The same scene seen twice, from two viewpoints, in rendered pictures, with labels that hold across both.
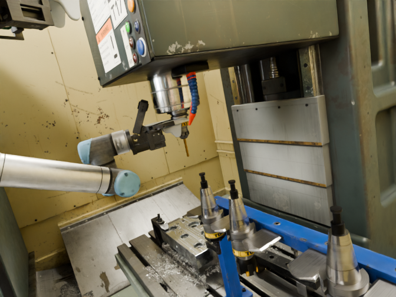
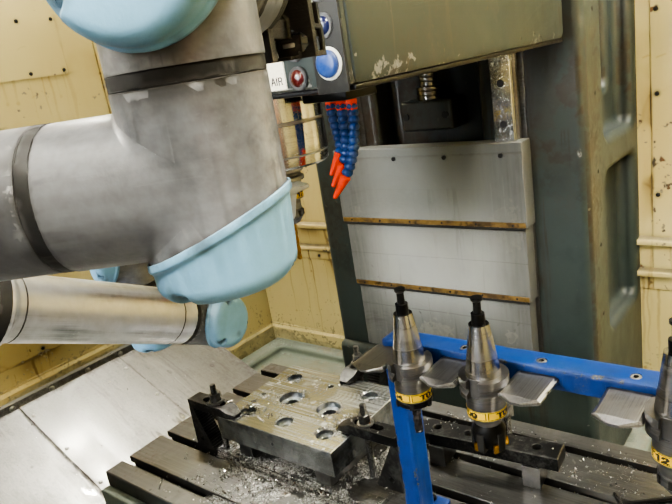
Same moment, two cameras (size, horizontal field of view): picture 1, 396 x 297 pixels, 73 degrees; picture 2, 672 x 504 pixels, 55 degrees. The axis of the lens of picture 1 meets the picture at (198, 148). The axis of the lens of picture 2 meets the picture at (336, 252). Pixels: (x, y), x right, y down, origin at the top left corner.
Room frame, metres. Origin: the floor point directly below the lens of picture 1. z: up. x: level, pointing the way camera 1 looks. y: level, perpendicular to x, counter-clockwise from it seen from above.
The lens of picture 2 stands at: (-0.11, 0.33, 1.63)
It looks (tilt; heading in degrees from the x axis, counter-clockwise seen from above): 17 degrees down; 341
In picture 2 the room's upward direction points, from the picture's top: 9 degrees counter-clockwise
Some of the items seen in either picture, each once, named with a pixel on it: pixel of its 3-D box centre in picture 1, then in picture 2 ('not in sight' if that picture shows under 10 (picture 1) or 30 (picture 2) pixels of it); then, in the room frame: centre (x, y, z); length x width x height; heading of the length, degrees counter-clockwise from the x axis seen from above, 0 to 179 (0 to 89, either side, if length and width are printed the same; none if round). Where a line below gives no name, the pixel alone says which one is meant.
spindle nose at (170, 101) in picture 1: (174, 92); (276, 128); (0.94, 0.04, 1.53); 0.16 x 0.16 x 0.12
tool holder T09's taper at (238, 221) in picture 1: (237, 211); (480, 348); (0.52, -0.05, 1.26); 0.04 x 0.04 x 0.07
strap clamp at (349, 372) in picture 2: not in sight; (362, 376); (1.06, -0.08, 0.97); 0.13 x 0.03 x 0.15; 121
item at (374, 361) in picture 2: (199, 211); (377, 360); (0.66, 0.03, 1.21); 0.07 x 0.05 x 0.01; 121
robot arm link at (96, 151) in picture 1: (98, 149); (127, 253); (0.87, 0.32, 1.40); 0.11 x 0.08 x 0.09; 103
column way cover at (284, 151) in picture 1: (278, 158); (434, 255); (1.16, -0.34, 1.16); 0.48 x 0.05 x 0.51; 31
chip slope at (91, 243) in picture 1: (151, 234); (147, 439); (1.51, 0.38, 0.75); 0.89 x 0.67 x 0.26; 121
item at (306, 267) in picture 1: (309, 265); (622, 409); (0.38, -0.14, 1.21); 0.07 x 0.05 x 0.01; 121
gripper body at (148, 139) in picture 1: (146, 137); not in sight; (0.91, 0.16, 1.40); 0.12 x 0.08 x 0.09; 103
